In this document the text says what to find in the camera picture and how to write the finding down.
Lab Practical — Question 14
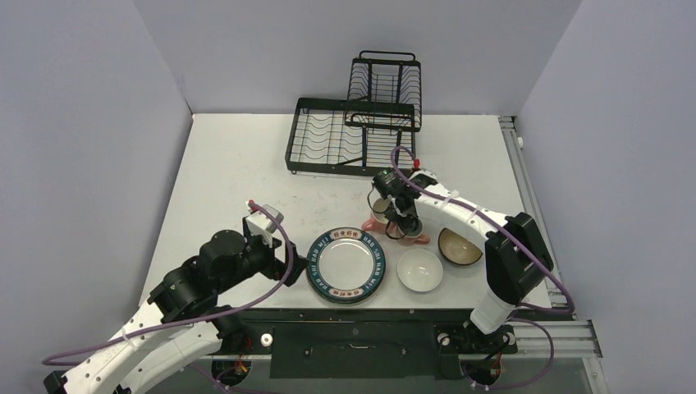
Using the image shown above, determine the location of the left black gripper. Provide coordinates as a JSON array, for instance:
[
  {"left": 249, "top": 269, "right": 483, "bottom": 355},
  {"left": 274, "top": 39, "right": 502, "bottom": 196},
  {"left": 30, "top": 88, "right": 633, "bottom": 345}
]
[{"left": 217, "top": 227, "right": 310, "bottom": 294}]

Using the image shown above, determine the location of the small pink mug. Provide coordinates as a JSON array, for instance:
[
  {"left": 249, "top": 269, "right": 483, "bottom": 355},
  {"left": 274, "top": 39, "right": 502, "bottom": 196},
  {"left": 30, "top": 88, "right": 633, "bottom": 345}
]
[{"left": 390, "top": 219, "right": 431, "bottom": 246}]

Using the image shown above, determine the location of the large pink mug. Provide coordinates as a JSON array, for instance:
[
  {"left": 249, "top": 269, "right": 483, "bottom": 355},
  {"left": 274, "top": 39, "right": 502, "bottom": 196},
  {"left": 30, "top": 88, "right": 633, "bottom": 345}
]
[{"left": 361, "top": 198, "right": 391, "bottom": 235}]

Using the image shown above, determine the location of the green rimmed white plate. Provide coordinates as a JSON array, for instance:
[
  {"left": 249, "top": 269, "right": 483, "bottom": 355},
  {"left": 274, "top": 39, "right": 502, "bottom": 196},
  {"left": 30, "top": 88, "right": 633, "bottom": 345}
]
[{"left": 306, "top": 227, "right": 387, "bottom": 305}]

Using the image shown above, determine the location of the black wire dish rack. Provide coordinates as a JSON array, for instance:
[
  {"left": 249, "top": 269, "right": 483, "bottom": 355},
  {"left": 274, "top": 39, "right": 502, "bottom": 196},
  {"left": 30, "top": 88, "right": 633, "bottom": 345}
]
[{"left": 284, "top": 50, "right": 422, "bottom": 176}]

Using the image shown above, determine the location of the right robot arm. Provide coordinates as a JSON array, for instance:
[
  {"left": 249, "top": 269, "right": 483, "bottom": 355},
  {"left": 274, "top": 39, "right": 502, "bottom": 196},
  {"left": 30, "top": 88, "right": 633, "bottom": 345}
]
[{"left": 372, "top": 168, "right": 553, "bottom": 350}]

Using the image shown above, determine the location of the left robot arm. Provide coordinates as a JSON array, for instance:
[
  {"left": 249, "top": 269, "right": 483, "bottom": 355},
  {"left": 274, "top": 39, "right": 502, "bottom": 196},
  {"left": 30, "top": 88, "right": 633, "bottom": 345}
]
[{"left": 43, "top": 230, "right": 308, "bottom": 393}]

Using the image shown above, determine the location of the white bowl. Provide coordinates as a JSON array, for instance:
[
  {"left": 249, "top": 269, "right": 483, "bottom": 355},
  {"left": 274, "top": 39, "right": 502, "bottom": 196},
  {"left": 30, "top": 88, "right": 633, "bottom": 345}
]
[{"left": 396, "top": 249, "right": 444, "bottom": 293}]

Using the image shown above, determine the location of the dark bowl beige inside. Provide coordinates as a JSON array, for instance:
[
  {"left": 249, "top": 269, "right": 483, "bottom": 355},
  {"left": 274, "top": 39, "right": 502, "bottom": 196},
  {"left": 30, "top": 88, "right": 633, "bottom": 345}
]
[{"left": 437, "top": 228, "right": 483, "bottom": 266}]

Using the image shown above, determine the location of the black base panel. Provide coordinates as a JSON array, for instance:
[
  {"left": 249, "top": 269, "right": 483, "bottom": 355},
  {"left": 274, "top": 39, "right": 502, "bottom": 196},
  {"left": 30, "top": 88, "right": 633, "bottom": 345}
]
[{"left": 158, "top": 307, "right": 570, "bottom": 382}]

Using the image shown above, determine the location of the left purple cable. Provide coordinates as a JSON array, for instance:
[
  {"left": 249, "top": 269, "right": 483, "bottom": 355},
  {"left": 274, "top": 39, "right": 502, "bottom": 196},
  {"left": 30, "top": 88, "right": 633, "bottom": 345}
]
[{"left": 42, "top": 199, "right": 297, "bottom": 368}]

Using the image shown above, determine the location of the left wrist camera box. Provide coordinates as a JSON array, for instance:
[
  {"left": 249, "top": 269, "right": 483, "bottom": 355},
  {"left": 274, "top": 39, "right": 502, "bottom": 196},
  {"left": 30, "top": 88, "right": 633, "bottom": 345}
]
[{"left": 243, "top": 199, "right": 284, "bottom": 247}]

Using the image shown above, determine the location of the aluminium rail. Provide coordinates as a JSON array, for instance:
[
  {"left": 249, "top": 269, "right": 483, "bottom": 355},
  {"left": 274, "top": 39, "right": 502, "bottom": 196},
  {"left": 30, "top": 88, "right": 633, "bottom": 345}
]
[{"left": 497, "top": 115, "right": 605, "bottom": 360}]

